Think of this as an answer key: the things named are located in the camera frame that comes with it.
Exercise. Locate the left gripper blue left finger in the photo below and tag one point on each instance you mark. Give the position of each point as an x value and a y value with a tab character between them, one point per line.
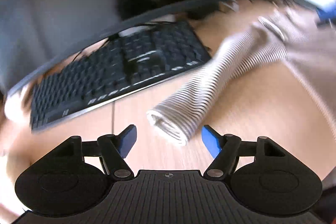
114	149

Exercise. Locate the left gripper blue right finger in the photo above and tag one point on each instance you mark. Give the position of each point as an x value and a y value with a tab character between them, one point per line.
224	150

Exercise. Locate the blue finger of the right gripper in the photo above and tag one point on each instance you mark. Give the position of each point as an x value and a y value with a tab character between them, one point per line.
327	15

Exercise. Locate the striped beige knit sweater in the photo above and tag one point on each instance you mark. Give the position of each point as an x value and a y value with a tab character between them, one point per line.
308	52

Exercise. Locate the black computer keyboard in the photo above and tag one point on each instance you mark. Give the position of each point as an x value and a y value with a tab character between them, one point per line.
121	66

